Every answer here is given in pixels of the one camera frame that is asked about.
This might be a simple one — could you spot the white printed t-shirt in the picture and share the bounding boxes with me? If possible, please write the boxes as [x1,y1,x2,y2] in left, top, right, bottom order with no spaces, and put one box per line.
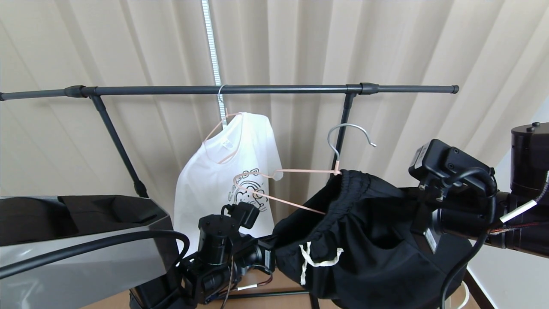
[173,112,284,254]

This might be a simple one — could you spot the beige curtain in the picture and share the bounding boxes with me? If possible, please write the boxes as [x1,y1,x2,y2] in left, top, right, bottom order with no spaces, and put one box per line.
[0,0,549,224]

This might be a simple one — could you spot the pink clothes hanger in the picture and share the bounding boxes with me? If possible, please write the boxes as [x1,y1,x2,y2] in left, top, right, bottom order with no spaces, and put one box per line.
[232,123,377,215]
[202,84,241,165]

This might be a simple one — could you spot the white laundry basket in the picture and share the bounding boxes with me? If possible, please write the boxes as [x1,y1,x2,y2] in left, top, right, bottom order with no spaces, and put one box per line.
[448,281,471,309]

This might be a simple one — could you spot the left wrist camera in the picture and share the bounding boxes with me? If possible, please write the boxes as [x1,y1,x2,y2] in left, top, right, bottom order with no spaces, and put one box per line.
[220,201,260,229]

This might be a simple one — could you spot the black clothes rack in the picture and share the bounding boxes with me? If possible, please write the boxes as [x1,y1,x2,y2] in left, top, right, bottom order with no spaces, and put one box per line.
[0,82,460,309]

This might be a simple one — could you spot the black garment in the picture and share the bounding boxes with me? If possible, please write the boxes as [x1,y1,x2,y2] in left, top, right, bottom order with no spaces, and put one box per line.
[272,169,473,309]

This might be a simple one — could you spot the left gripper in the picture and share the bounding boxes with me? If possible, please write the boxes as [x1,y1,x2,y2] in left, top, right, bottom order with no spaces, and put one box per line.
[249,235,278,276]

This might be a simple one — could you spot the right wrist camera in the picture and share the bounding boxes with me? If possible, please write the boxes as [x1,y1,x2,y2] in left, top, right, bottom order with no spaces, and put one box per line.
[408,138,499,203]

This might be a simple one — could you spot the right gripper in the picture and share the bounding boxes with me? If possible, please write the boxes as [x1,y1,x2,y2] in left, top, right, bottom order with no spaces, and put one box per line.
[411,187,494,254]

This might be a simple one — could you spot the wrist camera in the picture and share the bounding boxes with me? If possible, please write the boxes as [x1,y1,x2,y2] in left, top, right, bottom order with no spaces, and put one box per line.
[408,138,499,203]
[220,201,260,229]

